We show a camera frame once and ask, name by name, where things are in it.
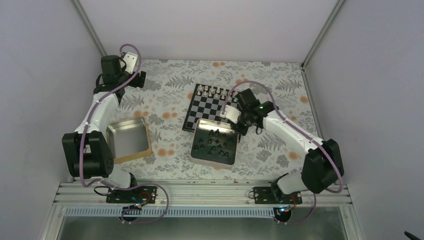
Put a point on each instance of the grey slotted cable duct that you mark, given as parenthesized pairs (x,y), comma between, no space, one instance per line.
(172,212)

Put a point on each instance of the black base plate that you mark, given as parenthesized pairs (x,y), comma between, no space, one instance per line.
(142,195)
(265,195)

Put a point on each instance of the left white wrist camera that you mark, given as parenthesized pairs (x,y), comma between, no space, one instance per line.
(130,61)

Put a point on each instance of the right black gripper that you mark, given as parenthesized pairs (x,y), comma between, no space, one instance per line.
(242,131)

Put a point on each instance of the aluminium rail frame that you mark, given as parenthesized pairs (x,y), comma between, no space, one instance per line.
(200,194)

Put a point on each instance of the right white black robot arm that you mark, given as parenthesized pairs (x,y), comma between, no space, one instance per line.
(322,161)

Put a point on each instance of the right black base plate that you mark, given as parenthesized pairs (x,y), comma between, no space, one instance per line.
(265,195)

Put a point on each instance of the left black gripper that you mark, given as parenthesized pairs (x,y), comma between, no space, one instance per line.
(135,83)

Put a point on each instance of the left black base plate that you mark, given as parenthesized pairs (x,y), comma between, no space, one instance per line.
(142,195)

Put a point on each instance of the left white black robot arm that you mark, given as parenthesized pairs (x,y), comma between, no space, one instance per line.
(86,150)

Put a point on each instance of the silver tin with black pieces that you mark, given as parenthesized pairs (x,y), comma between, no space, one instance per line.
(214,144)

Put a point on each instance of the empty gold silver tin lid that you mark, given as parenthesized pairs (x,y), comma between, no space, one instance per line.
(129,139)

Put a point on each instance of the black grey chess board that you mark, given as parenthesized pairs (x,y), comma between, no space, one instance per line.
(206,103)

